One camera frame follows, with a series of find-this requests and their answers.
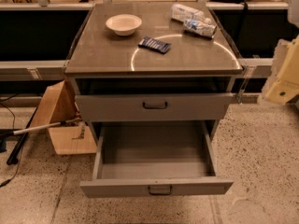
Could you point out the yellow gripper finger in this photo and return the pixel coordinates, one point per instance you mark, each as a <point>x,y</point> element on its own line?
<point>284,80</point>

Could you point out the blue rxbar blueberry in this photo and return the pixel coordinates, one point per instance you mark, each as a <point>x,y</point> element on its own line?
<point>154,44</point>

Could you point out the grey upper drawer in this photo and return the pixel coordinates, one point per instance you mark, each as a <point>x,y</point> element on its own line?
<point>153,107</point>

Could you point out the grey metal drawer cabinet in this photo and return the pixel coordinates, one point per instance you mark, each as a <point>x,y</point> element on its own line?
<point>104,63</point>

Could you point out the open grey middle drawer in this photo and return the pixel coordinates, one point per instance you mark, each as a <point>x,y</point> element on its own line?
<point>137,159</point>

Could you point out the crinkled silver snack bag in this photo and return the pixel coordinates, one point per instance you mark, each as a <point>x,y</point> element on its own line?
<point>200,28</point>

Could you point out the clear plastic water bottle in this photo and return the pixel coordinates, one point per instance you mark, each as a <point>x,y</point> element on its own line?
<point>180,12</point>

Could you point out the white paper bowl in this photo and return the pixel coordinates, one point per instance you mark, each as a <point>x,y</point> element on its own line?
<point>123,24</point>

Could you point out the brown cardboard box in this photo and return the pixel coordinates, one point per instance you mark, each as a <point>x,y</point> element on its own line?
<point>58,110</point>

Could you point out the white and black pole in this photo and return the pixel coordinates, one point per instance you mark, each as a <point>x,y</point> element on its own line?
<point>41,127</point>

